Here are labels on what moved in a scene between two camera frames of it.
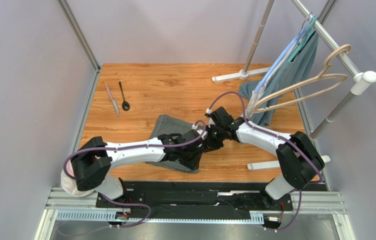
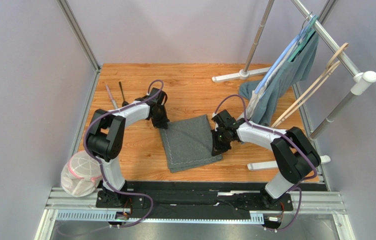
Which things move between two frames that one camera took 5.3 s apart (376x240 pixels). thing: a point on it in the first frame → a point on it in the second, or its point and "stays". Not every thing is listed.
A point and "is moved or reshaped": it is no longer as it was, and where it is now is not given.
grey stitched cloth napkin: [165, 124] is moved or reshaped
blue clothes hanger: [310, 19] stays
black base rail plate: [198, 199] stays
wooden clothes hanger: [327, 73] → [334, 62]
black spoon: [125, 106] stays
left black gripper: [195, 161] → [162, 123]
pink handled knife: [113, 102] stays
